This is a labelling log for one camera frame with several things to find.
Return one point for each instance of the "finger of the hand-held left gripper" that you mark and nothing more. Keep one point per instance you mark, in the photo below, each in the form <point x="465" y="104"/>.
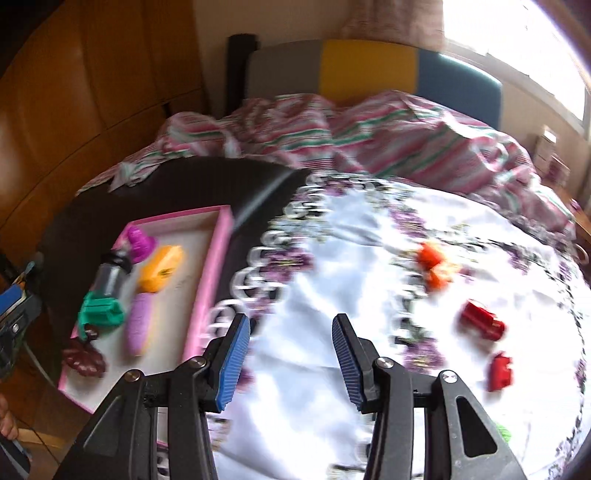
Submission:
<point x="11" y="346"/>
<point x="11" y="296"/>

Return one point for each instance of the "grey cylinder with black flange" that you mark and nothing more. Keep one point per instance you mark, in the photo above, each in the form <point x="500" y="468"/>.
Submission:
<point x="108" y="277"/>

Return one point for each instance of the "magenta plastic piece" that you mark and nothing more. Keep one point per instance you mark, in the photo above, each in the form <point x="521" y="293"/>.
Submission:
<point x="138" y="242"/>

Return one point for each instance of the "yellow orange plastic piece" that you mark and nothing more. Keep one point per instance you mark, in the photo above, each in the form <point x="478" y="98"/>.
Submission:
<point x="161" y="267"/>

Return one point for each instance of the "dark red plastic piece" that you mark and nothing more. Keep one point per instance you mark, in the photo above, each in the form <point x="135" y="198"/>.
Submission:
<point x="83" y="360"/>

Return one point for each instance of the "wooden wardrobe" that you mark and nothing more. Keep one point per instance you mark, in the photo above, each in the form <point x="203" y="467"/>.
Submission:
<point x="92" y="92"/>

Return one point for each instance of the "bright green plastic piece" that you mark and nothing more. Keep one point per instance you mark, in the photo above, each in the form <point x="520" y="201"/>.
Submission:
<point x="503" y="433"/>

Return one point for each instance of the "window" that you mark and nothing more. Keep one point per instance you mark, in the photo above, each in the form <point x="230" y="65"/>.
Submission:
<point x="517" y="50"/>

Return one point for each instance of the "teal plastic piece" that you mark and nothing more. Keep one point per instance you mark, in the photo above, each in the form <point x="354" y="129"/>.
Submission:
<point x="99" y="311"/>

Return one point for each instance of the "purple textured plastic piece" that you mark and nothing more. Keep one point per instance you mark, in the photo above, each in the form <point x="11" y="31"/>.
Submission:
<point x="141" y="323"/>

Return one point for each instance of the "person's left hand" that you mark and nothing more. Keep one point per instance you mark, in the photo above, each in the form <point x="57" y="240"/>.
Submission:
<point x="7" y="417"/>

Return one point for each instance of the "black round table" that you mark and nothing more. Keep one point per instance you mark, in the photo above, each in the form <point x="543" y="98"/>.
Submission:
<point x="184" y="184"/>

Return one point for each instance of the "red plastic cylinder piece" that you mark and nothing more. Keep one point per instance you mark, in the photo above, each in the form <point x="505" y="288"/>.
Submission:
<point x="480" y="319"/>

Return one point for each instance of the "grey yellow blue headboard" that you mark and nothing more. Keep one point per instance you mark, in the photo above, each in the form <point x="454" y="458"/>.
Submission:
<point x="369" y="69"/>

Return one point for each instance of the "pink striped blanket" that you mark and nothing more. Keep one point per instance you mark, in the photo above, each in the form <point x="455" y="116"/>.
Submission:
<point x="369" y="134"/>

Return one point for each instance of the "pink shallow box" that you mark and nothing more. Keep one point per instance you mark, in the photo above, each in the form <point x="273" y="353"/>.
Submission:
<point x="194" y="240"/>

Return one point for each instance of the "black rolled mat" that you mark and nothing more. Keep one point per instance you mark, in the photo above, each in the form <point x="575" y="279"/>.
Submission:
<point x="240" y="69"/>

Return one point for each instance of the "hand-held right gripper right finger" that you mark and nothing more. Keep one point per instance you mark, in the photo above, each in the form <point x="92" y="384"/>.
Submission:
<point x="346" y="364"/>

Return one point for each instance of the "white small box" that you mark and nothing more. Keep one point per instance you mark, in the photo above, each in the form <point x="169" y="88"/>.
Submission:
<point x="548" y="139"/>

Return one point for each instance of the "pink curtain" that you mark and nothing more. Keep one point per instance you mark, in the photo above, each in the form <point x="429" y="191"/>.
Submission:
<point x="392" y="21"/>

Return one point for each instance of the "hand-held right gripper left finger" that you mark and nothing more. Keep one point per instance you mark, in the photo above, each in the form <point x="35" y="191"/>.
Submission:
<point x="233" y="364"/>

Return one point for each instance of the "white floral lace tablecloth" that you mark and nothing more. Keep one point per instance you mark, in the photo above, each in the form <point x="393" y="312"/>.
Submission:
<point x="346" y="267"/>

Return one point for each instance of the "wooden nightstand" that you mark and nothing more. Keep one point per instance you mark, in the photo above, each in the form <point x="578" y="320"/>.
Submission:
<point x="581" y="230"/>

